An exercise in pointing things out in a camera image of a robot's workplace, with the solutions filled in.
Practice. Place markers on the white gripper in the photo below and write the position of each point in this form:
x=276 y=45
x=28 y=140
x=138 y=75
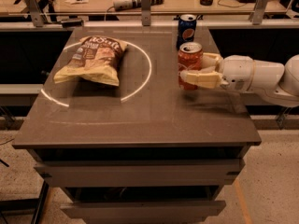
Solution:
x=235 y=71

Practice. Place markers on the lower grey drawer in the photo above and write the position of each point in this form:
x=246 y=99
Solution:
x=170 y=211

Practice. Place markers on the metal bracket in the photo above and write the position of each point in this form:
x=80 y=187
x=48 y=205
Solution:
x=36 y=14
x=256 y=16
x=145 y=12

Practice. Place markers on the left metal bracket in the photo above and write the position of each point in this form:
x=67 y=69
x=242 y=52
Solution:
x=36 y=14

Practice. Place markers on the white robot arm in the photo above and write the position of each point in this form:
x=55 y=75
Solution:
x=275 y=83

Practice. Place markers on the yellow chip bag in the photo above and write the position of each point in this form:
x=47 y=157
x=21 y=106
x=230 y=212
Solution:
x=97 y=59

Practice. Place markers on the blue pepsi can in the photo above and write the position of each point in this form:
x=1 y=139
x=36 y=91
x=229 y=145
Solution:
x=186 y=29

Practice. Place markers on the grey drawer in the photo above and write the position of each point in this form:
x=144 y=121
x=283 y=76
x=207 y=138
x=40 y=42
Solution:
x=83 y=174
x=170 y=211

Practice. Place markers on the right metal bracket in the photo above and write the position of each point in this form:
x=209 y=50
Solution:
x=256 y=16

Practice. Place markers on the middle metal bracket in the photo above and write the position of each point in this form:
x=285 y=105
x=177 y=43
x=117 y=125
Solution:
x=145 y=12

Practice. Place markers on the red coke can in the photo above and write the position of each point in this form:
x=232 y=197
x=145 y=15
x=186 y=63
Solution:
x=190 y=56

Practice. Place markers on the grey drawer cabinet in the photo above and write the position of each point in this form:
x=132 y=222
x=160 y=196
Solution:
x=147 y=118

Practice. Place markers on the upper grey drawer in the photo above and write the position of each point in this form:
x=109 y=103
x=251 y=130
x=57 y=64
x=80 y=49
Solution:
x=83 y=174

